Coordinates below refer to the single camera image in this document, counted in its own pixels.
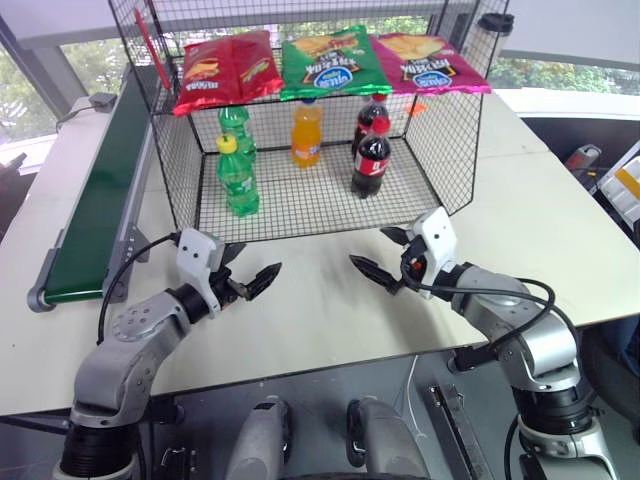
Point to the green chips bag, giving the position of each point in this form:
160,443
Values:
330,65

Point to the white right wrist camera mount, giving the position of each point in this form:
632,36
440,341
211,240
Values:
440,240

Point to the red chips bag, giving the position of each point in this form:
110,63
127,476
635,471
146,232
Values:
225,70

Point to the grey red tool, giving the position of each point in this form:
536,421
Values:
584,157

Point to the white yellow storage box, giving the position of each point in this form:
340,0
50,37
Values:
622,185

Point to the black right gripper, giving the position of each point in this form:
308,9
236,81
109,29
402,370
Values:
414,265

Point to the black metal bracket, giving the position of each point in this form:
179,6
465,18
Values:
452,425

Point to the green soda bottle yellow cap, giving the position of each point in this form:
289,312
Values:
240,185

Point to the black round cap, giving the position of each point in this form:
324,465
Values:
496,21

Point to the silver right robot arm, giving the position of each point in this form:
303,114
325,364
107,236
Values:
530,340

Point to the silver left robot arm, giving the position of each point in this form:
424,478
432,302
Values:
122,350

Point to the green conveyor belt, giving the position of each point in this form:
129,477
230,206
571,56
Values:
95,210

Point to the grey rounded robot leg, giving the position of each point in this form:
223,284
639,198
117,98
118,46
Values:
385,440
262,440

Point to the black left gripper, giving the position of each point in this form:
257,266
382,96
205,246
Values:
227,290

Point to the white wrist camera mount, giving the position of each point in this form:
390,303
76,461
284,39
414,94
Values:
196,255
440,240

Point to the grey power adapter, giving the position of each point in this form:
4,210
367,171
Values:
102,101

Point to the small orange tag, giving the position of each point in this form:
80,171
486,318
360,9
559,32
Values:
413,110

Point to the cola bottle red cap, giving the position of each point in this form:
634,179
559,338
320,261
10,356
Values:
371,165
367,112

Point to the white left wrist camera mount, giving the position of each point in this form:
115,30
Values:
196,255

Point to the pink chips bag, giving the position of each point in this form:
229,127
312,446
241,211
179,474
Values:
430,67

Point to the red plastic strip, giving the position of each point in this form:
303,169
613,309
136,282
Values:
152,52

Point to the orange soda bottle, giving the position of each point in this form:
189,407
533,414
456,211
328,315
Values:
306,140

